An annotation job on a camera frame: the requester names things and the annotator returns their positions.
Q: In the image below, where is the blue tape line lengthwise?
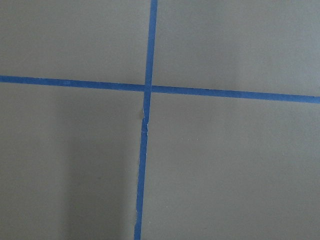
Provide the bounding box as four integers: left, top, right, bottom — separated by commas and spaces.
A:
133, 0, 158, 240

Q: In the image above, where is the blue tape line crosswise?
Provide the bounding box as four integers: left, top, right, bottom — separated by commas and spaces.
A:
0, 75, 320, 104

